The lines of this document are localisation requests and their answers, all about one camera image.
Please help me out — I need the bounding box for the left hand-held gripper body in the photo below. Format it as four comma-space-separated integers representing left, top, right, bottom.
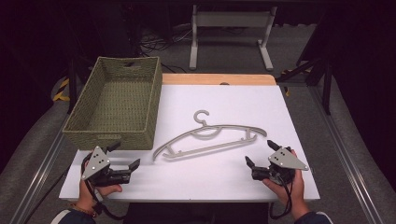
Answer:
81, 146, 132, 188

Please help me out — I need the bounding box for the person's right hand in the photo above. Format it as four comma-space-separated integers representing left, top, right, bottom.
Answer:
262, 149, 309, 220

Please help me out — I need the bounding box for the grey plastic clothes hanger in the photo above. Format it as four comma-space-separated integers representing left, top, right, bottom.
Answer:
151, 109, 268, 162

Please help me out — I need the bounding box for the thin wrist bracelet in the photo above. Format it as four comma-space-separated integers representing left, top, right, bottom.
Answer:
69, 203, 98, 217

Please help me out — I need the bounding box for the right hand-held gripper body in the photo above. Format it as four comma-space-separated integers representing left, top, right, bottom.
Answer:
251, 147, 310, 188

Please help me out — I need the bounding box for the black metal stand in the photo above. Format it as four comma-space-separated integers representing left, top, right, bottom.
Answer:
275, 56, 333, 116
66, 56, 94, 115

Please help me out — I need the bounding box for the grey metal floor rail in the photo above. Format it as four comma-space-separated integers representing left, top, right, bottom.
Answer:
308, 84, 379, 224
8, 124, 69, 224

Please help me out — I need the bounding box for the green woven basket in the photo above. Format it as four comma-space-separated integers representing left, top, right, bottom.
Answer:
62, 56, 163, 151

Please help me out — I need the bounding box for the yellow black floor tape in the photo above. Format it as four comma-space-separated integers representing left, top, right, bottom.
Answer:
51, 77, 71, 103
280, 69, 292, 98

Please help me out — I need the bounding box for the wooden table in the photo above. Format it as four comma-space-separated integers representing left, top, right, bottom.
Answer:
162, 73, 277, 87

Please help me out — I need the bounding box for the white metal desk frame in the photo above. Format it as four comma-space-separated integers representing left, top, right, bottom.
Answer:
189, 4, 278, 72

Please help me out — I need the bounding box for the bundle of floor cables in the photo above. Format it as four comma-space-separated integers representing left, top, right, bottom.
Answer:
138, 24, 194, 75

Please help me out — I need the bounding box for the person's left hand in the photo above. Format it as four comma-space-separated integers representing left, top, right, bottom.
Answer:
74, 179, 123, 216

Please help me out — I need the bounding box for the white board mat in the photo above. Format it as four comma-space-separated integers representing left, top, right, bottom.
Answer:
58, 84, 321, 203

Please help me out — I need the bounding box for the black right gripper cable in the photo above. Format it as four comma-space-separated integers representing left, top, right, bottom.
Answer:
268, 175, 295, 220

